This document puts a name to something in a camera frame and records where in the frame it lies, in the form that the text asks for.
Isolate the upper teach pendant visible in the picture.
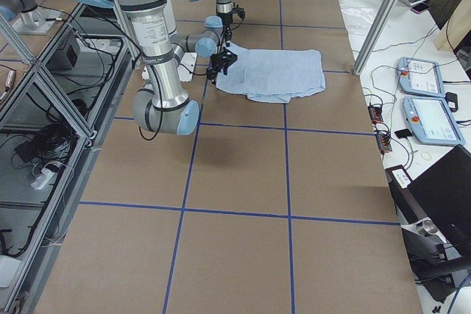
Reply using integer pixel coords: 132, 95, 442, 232
397, 57, 445, 98

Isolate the upper orange electronics board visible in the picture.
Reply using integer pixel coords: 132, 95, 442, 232
368, 104, 383, 124

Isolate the lower teach pendant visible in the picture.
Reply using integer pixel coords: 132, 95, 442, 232
403, 96, 466, 146

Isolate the aluminium frame post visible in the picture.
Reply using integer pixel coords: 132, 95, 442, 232
352, 0, 398, 76

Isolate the aluminium frame rack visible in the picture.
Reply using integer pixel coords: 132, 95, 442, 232
1, 0, 134, 313

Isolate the orange electronics board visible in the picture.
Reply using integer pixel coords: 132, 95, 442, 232
375, 131, 392, 154
368, 104, 383, 124

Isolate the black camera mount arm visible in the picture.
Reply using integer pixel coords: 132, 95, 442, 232
401, 219, 470, 289

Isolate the lower orange electronics board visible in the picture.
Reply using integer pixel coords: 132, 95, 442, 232
375, 131, 392, 154

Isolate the black laptop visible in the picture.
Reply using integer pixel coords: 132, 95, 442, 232
408, 145, 470, 255

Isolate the light blue button shirt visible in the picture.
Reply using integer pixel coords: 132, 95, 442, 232
216, 43, 326, 104

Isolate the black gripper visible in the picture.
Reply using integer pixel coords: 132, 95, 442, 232
206, 32, 238, 85
219, 4, 246, 35

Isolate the teach pendant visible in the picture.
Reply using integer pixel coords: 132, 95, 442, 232
403, 96, 466, 146
397, 57, 445, 98

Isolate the pink smartphone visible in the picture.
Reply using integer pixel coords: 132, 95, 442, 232
411, 2, 430, 14

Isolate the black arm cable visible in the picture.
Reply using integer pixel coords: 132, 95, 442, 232
138, 23, 229, 142

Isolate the white power strip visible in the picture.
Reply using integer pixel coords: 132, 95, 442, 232
30, 167, 55, 190

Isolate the wooden board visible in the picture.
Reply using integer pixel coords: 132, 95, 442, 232
433, 0, 470, 51

